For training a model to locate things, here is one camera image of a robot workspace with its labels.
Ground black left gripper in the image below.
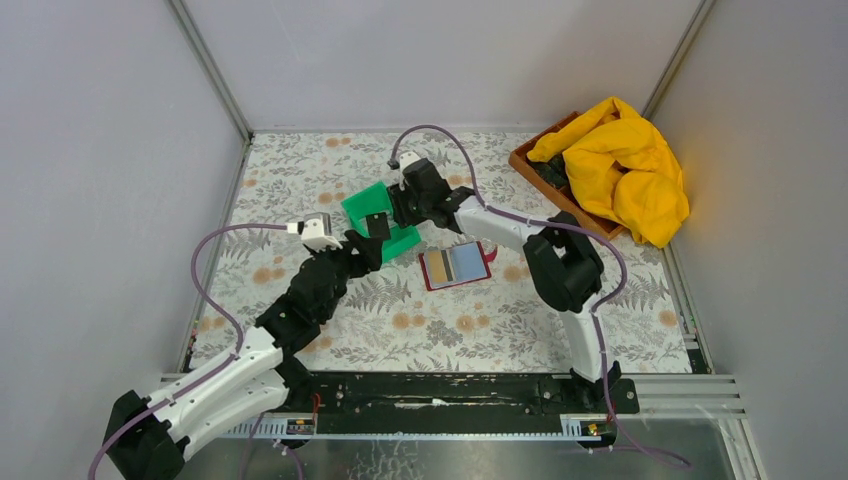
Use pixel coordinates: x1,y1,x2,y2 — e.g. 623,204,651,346
308,231,383,323

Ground black VIP credit card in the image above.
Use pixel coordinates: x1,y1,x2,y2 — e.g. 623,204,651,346
365,211,391,241

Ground red leather card holder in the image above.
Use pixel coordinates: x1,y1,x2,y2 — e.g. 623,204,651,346
418,241,499,293

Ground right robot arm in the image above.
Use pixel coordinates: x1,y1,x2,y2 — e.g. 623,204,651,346
387,152,614,412

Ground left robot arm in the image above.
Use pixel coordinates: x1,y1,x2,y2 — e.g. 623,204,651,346
88,227,384,479

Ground gold credit card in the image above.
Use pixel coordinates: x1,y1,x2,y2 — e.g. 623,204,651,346
424,249,456,287

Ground green plastic bin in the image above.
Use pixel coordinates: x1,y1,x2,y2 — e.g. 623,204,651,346
341,182,421,263

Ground floral patterned table mat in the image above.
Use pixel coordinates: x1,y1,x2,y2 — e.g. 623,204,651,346
188,131,692,373

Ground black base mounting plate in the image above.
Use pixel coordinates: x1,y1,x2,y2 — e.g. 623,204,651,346
272,371,640,437

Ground dark items in tray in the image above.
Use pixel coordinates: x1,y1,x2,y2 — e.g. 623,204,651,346
532,153,570,189

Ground brown wooden tray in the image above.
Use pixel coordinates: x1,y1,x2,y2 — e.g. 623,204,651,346
509,111,627,240

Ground yellow cloth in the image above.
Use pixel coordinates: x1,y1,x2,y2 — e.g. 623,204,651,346
526,96,690,248

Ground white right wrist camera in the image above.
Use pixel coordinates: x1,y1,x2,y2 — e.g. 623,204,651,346
387,151,422,172

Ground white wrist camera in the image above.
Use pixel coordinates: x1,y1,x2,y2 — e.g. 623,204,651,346
387,151,422,172
286,212,342,254

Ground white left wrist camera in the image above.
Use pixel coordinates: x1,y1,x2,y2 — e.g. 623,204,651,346
286,212,342,254

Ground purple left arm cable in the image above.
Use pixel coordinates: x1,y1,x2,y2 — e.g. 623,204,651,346
87,223,306,480

